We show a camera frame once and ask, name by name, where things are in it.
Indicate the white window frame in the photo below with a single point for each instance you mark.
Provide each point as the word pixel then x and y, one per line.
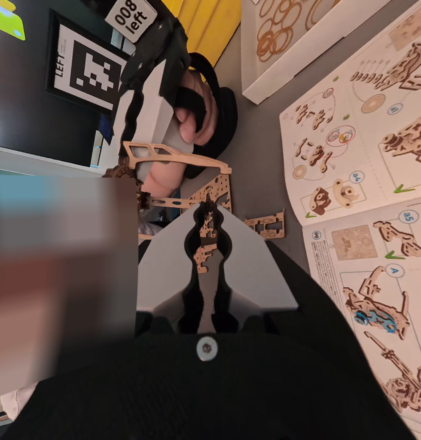
pixel 42 160

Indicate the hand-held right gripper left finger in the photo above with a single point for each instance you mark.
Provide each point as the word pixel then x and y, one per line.
pixel 162 268

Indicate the yellow plastic bin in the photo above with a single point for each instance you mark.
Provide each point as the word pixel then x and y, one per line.
pixel 210 27

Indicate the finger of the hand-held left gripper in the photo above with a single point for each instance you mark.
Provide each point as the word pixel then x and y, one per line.
pixel 120 110
pixel 155 103

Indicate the small wooden offcut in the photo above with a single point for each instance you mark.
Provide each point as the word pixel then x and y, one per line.
pixel 282 223

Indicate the dark panel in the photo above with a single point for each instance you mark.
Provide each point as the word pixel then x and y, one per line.
pixel 24 103

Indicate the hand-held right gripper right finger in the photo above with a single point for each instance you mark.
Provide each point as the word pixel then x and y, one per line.
pixel 255 275

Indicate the black framed marker sign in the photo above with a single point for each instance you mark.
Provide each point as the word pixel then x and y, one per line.
pixel 93 68

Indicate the pile of rubber bands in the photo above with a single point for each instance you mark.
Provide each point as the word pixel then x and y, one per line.
pixel 270 43

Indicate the person's left hand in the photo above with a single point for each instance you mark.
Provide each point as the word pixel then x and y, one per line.
pixel 191 135

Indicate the green sticker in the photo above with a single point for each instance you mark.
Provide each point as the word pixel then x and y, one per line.
pixel 7 20

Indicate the person's left forearm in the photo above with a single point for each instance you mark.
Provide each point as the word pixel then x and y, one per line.
pixel 162 180

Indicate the white cardboard box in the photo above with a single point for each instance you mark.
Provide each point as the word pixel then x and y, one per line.
pixel 265 86

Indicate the wooden model assembly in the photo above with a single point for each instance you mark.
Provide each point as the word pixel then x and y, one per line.
pixel 196 160

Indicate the instruction booklet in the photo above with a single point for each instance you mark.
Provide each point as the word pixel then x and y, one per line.
pixel 361 161

